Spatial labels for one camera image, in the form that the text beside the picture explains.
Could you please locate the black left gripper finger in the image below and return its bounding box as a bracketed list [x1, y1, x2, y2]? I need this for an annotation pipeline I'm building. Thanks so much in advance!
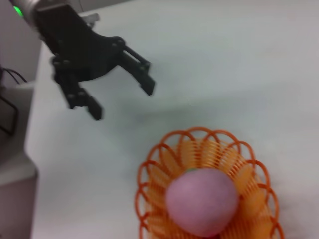
[52, 71, 103, 122]
[117, 45, 157, 97]

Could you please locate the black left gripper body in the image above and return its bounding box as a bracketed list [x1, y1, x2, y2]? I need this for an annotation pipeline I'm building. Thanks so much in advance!
[35, 4, 126, 83]

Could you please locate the orange woven plastic basket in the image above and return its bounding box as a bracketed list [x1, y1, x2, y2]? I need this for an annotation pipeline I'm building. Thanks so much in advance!
[135, 127, 285, 239]

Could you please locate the pink peach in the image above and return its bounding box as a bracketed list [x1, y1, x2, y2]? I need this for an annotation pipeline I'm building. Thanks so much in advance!
[165, 168, 240, 237]

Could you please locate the silver cable connector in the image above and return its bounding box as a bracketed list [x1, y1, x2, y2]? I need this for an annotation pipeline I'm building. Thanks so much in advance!
[83, 12, 100, 27]

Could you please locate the black metal frame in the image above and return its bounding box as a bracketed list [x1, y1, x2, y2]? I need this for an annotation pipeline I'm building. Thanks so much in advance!
[0, 94, 20, 137]

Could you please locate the thin black cable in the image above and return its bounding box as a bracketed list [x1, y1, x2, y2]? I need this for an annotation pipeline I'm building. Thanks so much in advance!
[0, 66, 28, 84]

